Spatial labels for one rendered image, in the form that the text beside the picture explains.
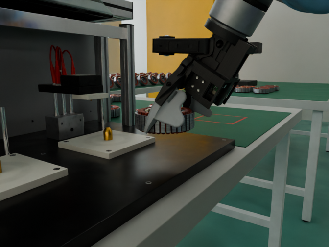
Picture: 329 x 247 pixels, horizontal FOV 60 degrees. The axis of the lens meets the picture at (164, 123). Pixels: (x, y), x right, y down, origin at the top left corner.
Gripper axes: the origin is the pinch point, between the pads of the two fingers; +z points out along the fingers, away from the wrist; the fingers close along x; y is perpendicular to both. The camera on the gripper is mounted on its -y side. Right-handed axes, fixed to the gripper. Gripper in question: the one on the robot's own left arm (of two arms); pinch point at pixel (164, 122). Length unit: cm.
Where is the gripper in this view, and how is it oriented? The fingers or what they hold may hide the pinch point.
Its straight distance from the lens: 53.9
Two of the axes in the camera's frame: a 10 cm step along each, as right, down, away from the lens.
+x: 5.5, -1.6, 8.2
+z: -4.2, 7.9, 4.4
